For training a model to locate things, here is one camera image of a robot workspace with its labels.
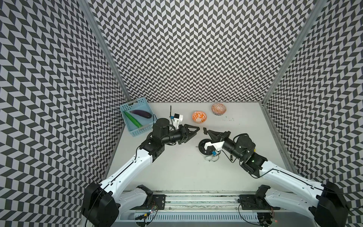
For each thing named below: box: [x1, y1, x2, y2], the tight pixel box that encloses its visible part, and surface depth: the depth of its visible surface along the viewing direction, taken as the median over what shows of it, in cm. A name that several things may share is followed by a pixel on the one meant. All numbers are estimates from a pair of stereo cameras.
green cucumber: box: [123, 111, 143, 128], surface depth 110 cm
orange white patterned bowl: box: [191, 110, 208, 124], surface depth 109 cm
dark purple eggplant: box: [129, 110, 152, 119], surface depth 116 cm
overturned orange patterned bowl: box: [211, 103, 227, 116], surface depth 114 cm
